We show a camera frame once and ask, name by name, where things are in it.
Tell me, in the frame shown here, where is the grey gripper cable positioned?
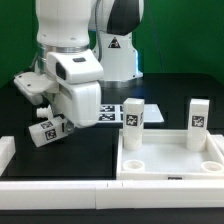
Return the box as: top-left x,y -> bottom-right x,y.
93,0 -> 104,63

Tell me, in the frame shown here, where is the white left obstacle block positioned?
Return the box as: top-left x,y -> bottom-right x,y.
0,136 -> 16,176

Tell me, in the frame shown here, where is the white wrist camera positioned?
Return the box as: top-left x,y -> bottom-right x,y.
14,72 -> 59,105

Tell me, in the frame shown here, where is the white square table top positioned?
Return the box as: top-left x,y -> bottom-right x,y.
116,129 -> 224,180

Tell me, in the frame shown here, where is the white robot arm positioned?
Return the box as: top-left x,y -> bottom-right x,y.
35,0 -> 144,128

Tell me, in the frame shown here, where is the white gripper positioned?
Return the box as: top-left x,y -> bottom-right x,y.
46,50 -> 104,134

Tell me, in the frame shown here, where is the white paper with tags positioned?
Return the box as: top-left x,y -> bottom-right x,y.
99,104 -> 164,123

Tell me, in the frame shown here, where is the white front obstacle bar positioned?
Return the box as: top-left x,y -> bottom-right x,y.
0,180 -> 224,210

